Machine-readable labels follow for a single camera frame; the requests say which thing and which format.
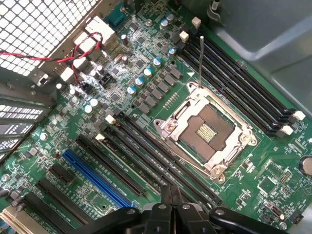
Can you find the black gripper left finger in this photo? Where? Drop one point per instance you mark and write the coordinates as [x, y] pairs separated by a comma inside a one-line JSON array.
[[158, 219]]

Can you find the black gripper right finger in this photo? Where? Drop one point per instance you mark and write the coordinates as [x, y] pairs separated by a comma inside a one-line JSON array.
[[187, 219]]

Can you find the black RAM slot white latches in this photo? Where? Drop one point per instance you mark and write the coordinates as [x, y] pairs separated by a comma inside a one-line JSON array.
[[146, 154], [243, 72], [243, 92], [146, 179]]

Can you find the green Dell motherboard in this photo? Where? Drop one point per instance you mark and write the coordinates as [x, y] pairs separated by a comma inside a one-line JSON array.
[[243, 195]]

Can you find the long black expansion slot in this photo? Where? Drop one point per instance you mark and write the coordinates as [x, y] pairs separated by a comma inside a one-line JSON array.
[[46, 214], [109, 165], [63, 201]]

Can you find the blue expansion slot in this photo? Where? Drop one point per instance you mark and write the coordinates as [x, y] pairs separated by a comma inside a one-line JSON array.
[[97, 179]]

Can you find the silver CPU socket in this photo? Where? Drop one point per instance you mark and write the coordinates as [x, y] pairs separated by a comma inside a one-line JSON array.
[[207, 134]]

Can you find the short black expansion slot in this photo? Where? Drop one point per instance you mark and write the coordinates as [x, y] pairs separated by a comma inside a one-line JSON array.
[[62, 175]]

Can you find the round coin battery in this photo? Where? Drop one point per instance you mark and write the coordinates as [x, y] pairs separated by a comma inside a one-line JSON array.
[[306, 165]]

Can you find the white expansion slot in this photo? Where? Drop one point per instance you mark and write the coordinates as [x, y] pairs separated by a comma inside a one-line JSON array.
[[12, 221]]

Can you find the thin steel locking lever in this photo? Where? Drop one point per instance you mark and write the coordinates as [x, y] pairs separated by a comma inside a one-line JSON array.
[[200, 61]]

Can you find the silver rear port block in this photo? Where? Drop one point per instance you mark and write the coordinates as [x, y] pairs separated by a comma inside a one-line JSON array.
[[101, 30], [84, 45], [80, 63]]

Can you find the blue rear port connector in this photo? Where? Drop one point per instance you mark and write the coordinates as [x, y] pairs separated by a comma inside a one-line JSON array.
[[115, 15]]

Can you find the open silver PC case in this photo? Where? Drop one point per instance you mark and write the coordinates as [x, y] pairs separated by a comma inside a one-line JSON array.
[[268, 24]]

